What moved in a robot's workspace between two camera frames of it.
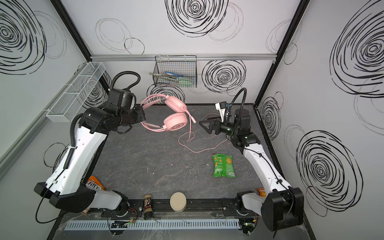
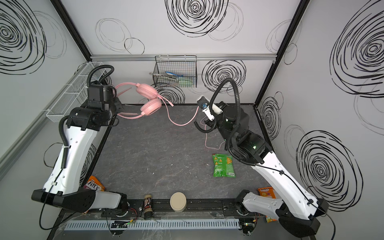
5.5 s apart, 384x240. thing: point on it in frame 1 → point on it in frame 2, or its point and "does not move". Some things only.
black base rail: x=195 y=208 does not move
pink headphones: x=176 y=120 → x=151 y=105
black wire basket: x=175 y=71 does not move
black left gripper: x=140 y=113 → x=118 y=105
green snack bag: x=223 y=165 does not move
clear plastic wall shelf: x=71 y=103 does not move
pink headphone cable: x=194 y=136 → x=192 y=120
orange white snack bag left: x=93 y=182 does not move
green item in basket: x=185 y=81 does not move
